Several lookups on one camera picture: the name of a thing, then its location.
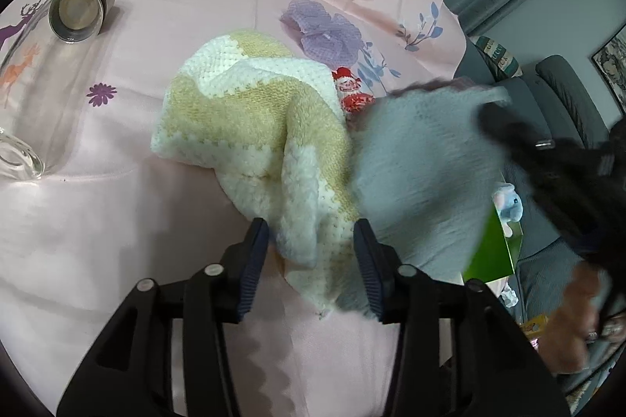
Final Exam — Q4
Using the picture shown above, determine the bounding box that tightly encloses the purple cloth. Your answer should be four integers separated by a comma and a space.
279, 0, 365, 66

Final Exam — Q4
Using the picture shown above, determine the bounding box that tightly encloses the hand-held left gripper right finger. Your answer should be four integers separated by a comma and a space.
353, 219, 570, 417

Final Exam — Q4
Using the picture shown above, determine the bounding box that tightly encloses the grey sofa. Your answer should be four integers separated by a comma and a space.
455, 36, 626, 408

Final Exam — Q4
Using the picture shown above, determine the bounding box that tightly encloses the yellow and white towel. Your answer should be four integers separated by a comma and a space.
149, 30, 372, 317

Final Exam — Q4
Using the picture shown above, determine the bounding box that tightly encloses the striped cushion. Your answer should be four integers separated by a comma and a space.
469, 34, 522, 80

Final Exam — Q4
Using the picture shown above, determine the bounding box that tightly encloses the person's right hand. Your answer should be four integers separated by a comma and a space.
543, 258, 619, 374

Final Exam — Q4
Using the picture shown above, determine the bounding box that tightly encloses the grey-blue towel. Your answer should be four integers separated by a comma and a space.
337, 79, 514, 317

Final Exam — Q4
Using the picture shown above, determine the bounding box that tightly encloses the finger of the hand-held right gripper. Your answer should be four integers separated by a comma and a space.
477, 101, 558, 164

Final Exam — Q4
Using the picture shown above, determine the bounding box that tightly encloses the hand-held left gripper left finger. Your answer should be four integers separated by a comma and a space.
56, 217, 271, 417

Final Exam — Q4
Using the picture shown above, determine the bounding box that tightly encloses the small yellow box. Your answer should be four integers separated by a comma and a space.
521, 314, 549, 334

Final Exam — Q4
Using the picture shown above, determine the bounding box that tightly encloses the green box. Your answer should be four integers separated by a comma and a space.
462, 202, 524, 283

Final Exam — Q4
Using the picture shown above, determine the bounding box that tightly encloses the framed wall picture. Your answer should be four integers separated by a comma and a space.
591, 26, 626, 115

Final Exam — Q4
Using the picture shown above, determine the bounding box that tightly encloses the clear glass bottle steel lid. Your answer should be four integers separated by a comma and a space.
0, 0, 118, 180

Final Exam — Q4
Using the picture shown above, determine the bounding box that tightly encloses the blue plush toy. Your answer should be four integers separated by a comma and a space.
491, 182, 524, 238

